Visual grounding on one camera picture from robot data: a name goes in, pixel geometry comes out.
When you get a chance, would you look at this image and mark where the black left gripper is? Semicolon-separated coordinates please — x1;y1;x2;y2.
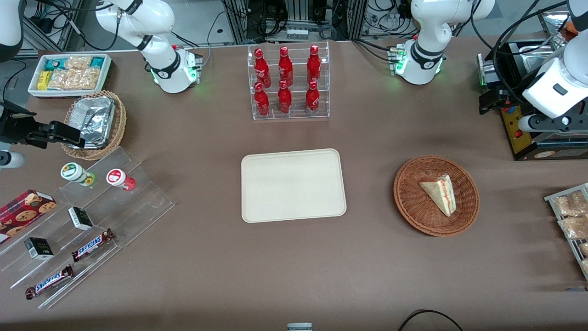
479;87;530;115

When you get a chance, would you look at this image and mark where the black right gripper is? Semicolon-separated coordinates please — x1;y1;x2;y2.
0;102;87;149

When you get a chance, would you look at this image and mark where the triangular sandwich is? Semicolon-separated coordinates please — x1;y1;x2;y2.
419;174;457;217

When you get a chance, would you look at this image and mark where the light tan wicker basket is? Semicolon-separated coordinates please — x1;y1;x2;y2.
61;90;127;161

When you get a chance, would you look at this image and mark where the brown round wicker basket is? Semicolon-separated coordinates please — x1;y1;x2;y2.
393;155;481;237

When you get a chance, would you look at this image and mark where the beige plastic tray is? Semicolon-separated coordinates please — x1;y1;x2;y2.
241;148;347;224

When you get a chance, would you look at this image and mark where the aluminium foil container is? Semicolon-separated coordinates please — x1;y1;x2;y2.
68;96;116;149

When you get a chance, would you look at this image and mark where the green lid white cup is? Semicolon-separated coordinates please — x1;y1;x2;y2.
60;162;96;187

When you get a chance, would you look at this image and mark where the black food warmer cabinet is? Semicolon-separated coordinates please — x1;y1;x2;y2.
477;9;588;161

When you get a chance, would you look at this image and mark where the large clear rice cracker bag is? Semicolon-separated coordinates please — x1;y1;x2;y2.
48;68;101;91

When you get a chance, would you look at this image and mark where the red lid white cup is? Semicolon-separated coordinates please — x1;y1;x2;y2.
106;168;136;192

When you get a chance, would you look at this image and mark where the steel food pan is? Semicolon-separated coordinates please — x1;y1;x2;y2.
518;45;559;73

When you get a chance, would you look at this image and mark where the white rectangular snack bin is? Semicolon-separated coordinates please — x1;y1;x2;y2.
28;53;113;99

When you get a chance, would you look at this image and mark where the small clear rice cracker bag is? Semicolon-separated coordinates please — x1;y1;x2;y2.
64;56;93;71

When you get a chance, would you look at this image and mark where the small black carton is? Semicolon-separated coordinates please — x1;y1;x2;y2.
68;206;94;231
23;237;55;261

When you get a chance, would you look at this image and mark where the red cookie box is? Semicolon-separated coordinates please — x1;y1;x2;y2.
0;189;58;245

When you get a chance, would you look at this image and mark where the clear acrylic stepped display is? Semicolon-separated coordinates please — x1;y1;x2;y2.
0;146;175;310

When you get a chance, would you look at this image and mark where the Snickers chocolate bar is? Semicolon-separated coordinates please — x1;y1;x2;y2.
25;265;74;300
71;228;116;263

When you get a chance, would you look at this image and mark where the red cola bottle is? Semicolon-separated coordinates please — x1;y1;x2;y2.
305;81;321;116
306;45;322;84
254;48;271;88
277;80;293;115
254;82;271;117
278;46;294;87

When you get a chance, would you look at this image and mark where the clear acrylic bottle rack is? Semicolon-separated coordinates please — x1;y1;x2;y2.
247;41;331;121

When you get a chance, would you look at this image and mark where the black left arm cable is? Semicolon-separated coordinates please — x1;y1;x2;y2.
470;0;575;100

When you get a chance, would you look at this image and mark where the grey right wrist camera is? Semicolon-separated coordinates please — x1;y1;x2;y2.
0;151;26;169

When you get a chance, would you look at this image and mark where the grey wire rack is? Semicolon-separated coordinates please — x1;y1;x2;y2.
544;183;588;281

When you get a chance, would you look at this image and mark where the aluminium frame rack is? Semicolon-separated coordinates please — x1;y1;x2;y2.
222;0;369;43

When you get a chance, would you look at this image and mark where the black floor cable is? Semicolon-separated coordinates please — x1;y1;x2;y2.
397;309;465;331

